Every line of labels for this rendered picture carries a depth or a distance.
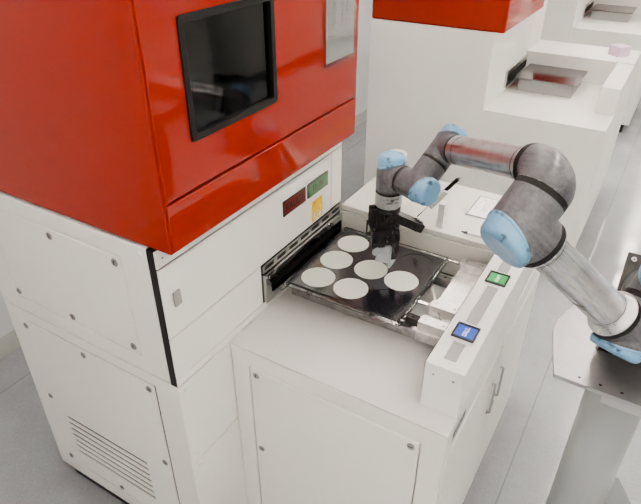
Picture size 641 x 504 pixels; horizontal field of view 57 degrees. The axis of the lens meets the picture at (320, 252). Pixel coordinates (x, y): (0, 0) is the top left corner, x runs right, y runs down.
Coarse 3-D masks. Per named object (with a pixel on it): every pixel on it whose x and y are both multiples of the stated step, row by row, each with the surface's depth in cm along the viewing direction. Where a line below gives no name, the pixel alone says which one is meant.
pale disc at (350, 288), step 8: (344, 280) 170; (352, 280) 170; (360, 280) 170; (336, 288) 167; (344, 288) 167; (352, 288) 167; (360, 288) 167; (344, 296) 163; (352, 296) 163; (360, 296) 163
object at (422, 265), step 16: (336, 240) 188; (368, 240) 189; (320, 256) 181; (352, 256) 181; (368, 256) 181; (400, 256) 181; (416, 256) 181; (432, 256) 181; (336, 272) 173; (352, 272) 173; (416, 272) 173; (432, 272) 173; (320, 288) 166; (368, 288) 167; (384, 288) 167; (416, 288) 167; (352, 304) 160; (368, 304) 160; (384, 304) 160; (400, 304) 160
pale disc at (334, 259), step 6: (330, 252) 183; (336, 252) 183; (342, 252) 183; (324, 258) 180; (330, 258) 180; (336, 258) 180; (342, 258) 180; (348, 258) 180; (324, 264) 177; (330, 264) 177; (336, 264) 177; (342, 264) 177; (348, 264) 177
